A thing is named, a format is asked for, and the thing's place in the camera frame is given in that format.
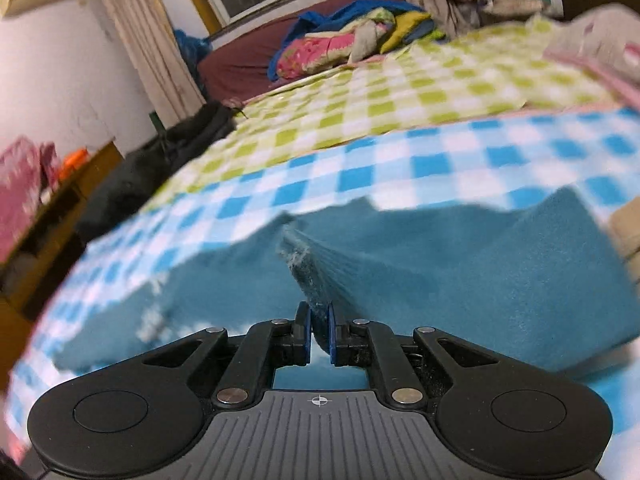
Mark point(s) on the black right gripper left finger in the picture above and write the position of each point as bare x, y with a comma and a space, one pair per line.
256, 356

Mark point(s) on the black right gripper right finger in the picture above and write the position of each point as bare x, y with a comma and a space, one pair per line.
374, 347

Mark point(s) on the teal knitted sweater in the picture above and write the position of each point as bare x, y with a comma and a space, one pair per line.
543, 285

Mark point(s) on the black clothing pile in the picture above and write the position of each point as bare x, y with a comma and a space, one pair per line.
146, 169

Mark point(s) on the pink white folded clothes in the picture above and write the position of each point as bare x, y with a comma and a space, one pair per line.
604, 41

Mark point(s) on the blue white checkered bedsheet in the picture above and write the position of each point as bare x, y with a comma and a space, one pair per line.
508, 163

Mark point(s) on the wooden shelf cabinet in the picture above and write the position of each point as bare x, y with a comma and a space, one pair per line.
44, 255

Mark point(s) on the orange item on cabinet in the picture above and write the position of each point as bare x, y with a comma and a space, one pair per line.
73, 162

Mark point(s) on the maroon mattress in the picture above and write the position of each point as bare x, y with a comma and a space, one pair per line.
238, 65

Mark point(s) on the pink floral quilt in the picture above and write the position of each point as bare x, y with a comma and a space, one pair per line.
315, 53

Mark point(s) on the pink floral cloth bundle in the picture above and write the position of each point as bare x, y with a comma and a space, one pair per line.
26, 169

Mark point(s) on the blue bag by curtain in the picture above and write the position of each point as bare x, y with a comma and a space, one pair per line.
193, 51

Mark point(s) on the green white checkered bedsheet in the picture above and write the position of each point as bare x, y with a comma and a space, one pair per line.
494, 70

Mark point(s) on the blue blanket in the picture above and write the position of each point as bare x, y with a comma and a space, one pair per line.
313, 21

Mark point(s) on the yellow cloth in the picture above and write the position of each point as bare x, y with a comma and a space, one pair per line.
405, 24

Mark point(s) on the beige curtain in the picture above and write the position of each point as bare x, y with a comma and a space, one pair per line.
147, 35

